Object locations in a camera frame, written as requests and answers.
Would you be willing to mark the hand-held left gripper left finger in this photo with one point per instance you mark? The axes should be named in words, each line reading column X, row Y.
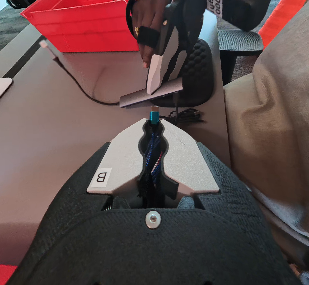
column 118, row 159

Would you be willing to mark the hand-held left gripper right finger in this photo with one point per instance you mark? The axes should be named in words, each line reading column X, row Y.
column 188, row 166

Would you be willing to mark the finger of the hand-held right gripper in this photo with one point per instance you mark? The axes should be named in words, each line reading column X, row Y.
column 178, row 69
column 157, row 77

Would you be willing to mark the person's right hand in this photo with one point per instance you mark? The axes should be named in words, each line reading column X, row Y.
column 147, row 12

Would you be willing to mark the black textured wrist rest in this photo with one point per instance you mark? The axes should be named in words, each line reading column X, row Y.
column 198, row 72

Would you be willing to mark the grey office chair armrest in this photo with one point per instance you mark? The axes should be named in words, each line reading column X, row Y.
column 239, row 40

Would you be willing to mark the orange-red box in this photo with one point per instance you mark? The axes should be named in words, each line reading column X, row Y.
column 280, row 17

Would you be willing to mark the person's beige pants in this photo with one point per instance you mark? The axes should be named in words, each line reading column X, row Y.
column 270, row 120

